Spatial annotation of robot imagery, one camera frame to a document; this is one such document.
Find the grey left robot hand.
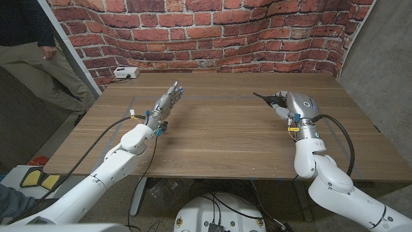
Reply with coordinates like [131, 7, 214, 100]
[144, 81, 185, 136]

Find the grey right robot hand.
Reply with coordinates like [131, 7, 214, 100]
[269, 90, 323, 141]

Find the black rubber air blower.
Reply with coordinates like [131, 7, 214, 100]
[252, 92, 288, 109]

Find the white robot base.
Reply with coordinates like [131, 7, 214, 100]
[173, 192, 267, 232]

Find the white power strip box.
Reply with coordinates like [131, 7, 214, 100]
[113, 66, 141, 79]

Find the red brick printed backdrop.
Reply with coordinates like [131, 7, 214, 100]
[46, 0, 376, 94]

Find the clear plastic bag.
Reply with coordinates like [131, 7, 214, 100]
[146, 179, 194, 210]

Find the grey table leg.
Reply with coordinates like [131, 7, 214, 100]
[292, 180, 315, 222]
[130, 177, 147, 217]

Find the red round object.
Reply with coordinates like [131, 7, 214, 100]
[27, 156, 49, 167]

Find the standing person in khaki trousers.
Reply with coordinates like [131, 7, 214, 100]
[0, 0, 97, 126]

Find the white board with yellow patches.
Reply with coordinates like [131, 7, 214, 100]
[0, 164, 62, 199]

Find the seated person in blue jeans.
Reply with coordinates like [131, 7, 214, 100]
[0, 183, 36, 223]

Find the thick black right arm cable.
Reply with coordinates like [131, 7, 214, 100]
[310, 114, 355, 177]

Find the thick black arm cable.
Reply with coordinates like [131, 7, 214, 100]
[310, 114, 355, 177]
[6, 115, 147, 225]

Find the black power cable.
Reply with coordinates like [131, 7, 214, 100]
[109, 74, 131, 84]

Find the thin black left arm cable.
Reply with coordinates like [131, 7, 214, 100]
[127, 135, 158, 226]

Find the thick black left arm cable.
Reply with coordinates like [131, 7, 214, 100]
[6, 115, 147, 225]

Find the white backdrop frame bar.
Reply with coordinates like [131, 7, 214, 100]
[37, 0, 103, 95]

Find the black cable over robot base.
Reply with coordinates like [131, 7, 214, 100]
[189, 180, 287, 231]

